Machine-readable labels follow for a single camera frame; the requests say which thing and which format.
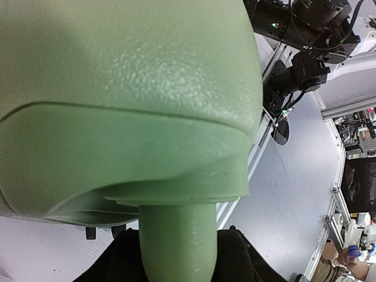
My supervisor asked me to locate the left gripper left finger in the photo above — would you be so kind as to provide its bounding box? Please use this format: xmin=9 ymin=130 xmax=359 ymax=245
xmin=75 ymin=229 xmax=147 ymax=282

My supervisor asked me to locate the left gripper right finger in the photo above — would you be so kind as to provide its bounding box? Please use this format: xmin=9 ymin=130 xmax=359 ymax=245
xmin=213 ymin=227 xmax=286 ymax=282

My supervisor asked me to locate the green hard-shell suitcase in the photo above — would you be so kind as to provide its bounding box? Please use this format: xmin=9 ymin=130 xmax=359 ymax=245
xmin=1 ymin=1 xmax=263 ymax=281

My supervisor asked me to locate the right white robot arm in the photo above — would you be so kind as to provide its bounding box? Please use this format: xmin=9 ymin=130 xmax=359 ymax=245
xmin=244 ymin=1 xmax=365 ymax=96

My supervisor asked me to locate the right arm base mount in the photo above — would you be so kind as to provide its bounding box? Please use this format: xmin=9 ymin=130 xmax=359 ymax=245
xmin=263 ymin=52 xmax=330 ymax=118

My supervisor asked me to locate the aluminium front rail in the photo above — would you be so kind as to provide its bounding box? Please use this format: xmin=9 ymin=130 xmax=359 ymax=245
xmin=216 ymin=35 xmax=287 ymax=230

